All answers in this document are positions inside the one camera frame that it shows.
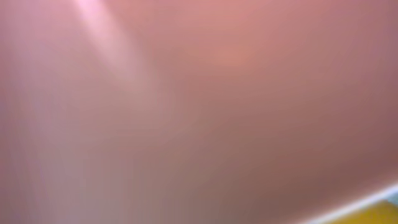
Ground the pink cup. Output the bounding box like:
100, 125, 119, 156
1, 1, 397, 223

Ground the yellow bowl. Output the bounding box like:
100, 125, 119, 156
330, 201, 397, 224

